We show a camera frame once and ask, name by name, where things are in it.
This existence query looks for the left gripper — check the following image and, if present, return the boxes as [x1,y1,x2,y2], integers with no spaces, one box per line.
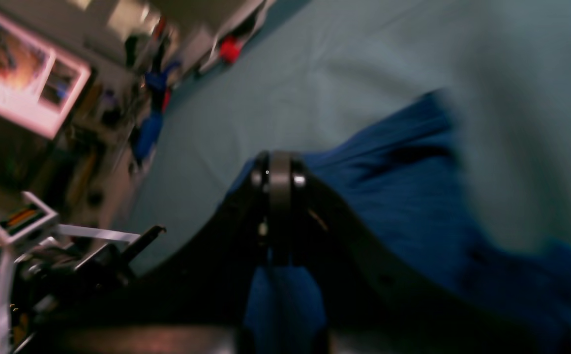
[0,191,166,354]

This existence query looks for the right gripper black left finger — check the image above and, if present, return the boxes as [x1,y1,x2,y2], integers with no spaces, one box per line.
[35,151,293,354]

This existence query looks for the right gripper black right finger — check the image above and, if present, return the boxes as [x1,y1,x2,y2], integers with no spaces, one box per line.
[292,157,566,354]

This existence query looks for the blue t-shirt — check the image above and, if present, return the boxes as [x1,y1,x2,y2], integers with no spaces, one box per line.
[227,92,571,354]

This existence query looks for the blue box black knob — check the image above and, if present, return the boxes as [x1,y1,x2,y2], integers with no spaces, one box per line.
[131,111,163,164]

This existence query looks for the computer monitor screen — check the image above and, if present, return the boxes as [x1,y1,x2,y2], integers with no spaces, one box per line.
[0,11,91,139]

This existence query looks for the blue spring clamp bottom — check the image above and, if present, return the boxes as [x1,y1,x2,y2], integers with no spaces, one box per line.
[145,60,181,114]

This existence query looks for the light blue table cloth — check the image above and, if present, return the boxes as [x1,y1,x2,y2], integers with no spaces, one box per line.
[124,0,571,273]

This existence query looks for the red cube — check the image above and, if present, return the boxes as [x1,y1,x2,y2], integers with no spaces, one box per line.
[219,36,242,65]

